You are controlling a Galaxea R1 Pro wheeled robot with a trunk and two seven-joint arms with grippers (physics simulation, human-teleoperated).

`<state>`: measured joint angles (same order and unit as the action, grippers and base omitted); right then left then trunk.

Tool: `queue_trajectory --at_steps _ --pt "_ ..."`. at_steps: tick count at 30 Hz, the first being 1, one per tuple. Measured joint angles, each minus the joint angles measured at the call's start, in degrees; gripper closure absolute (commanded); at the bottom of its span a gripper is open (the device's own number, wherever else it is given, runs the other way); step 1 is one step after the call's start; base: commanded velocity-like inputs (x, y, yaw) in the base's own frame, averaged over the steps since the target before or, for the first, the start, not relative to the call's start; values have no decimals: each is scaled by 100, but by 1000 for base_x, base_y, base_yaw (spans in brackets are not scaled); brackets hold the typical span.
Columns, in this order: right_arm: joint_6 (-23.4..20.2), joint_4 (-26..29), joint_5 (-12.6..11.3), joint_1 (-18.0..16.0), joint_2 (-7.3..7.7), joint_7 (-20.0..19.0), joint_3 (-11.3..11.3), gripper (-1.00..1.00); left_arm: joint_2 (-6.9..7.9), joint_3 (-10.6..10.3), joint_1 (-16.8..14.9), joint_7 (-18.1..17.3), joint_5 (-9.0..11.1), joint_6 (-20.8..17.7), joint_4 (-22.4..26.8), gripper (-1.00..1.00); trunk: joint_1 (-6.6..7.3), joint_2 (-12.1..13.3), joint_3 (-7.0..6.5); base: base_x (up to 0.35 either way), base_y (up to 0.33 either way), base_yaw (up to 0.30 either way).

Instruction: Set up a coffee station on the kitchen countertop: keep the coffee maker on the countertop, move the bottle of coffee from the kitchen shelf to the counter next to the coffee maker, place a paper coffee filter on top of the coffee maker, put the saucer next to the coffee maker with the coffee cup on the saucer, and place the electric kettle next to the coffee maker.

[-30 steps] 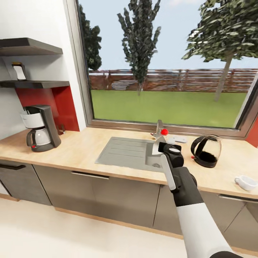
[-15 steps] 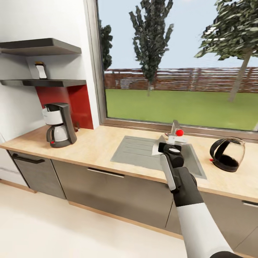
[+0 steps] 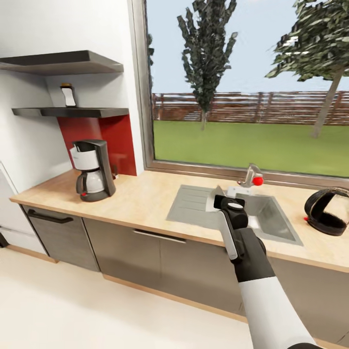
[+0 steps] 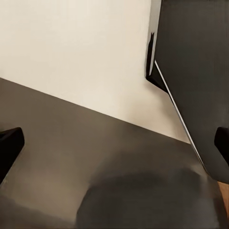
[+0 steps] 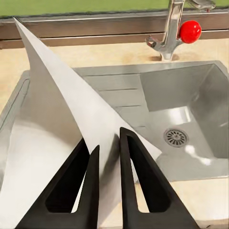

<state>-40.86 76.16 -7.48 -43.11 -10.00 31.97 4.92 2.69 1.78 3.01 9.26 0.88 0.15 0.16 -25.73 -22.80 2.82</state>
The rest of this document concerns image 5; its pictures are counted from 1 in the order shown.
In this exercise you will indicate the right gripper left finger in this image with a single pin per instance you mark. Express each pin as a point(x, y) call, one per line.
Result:
point(53, 207)

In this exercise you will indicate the drop in sink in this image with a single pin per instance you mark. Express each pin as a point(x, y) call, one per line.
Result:
point(183, 100)

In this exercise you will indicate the paper coffee filter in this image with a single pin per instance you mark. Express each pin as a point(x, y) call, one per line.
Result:
point(59, 109)

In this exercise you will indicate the countertop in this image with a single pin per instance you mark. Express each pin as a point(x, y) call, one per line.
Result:
point(206, 200)

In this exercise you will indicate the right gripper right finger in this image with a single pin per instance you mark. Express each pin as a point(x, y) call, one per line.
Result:
point(166, 209)

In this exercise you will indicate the fixed window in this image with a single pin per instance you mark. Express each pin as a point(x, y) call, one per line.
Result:
point(90, 22)

